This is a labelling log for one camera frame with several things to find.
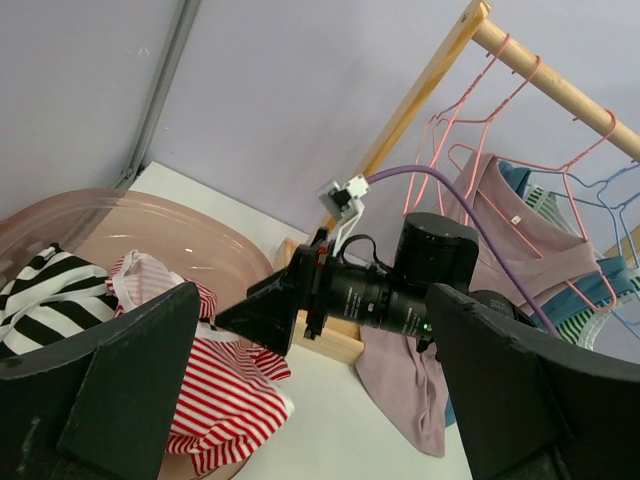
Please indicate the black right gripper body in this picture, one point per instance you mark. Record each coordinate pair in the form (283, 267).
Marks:
(389, 298)

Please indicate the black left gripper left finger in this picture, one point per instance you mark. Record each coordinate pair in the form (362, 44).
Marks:
(99, 405)

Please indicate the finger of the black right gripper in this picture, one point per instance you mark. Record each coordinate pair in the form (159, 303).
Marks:
(267, 315)

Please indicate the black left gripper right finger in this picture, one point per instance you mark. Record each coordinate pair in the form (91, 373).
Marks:
(529, 405)

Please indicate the red white striped tank top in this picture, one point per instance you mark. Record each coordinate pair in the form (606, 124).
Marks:
(230, 402)

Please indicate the black white striped tank top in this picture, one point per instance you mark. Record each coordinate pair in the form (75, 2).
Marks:
(55, 296)

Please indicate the dusty pink tank top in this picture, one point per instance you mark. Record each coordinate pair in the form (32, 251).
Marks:
(409, 386)

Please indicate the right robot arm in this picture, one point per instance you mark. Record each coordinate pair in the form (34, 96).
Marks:
(449, 249)

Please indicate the green white striped tank top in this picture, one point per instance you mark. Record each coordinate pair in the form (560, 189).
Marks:
(574, 320)

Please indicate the teal blue tank top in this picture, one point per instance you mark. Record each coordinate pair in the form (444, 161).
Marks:
(489, 273)

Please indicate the translucent pink plastic basin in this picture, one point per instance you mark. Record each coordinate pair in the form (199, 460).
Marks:
(102, 226)

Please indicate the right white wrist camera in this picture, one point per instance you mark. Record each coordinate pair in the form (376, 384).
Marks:
(344, 205)

